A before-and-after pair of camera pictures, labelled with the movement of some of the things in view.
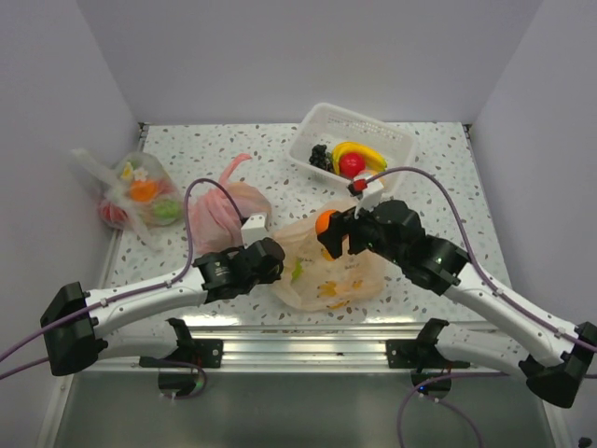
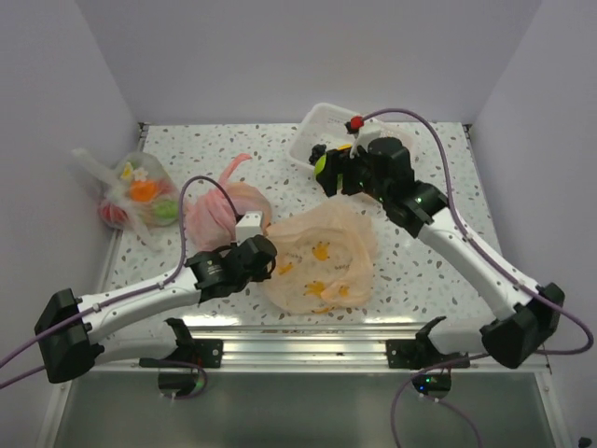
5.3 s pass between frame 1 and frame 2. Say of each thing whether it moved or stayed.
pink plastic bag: stayed
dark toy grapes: stayed
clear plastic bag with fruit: stayed
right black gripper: moved
